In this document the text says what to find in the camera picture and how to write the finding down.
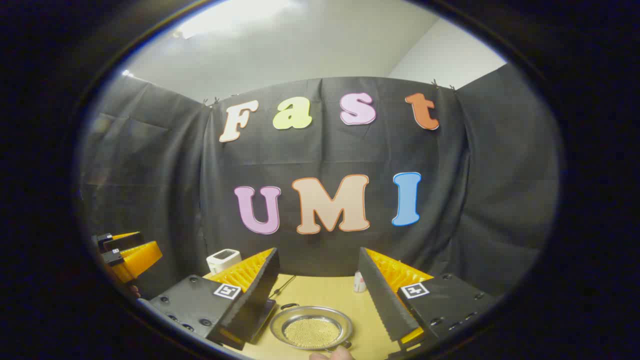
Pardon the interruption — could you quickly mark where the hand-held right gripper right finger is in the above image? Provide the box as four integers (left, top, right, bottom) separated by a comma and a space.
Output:
357, 246, 497, 360

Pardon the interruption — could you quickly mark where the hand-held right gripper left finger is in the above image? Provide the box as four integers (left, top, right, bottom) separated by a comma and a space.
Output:
149, 247, 281, 351

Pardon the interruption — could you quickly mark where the stainless steel pot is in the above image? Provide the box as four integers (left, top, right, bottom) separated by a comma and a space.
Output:
269, 303, 354, 351

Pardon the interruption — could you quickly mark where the white box appliance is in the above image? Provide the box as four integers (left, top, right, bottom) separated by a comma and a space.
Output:
206, 248, 243, 275

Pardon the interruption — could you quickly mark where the pile of yellow soybeans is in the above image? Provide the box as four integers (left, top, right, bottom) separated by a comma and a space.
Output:
282, 317, 342, 349

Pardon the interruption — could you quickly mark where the black power cable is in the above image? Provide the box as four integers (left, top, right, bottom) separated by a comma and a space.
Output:
273, 274, 297, 301

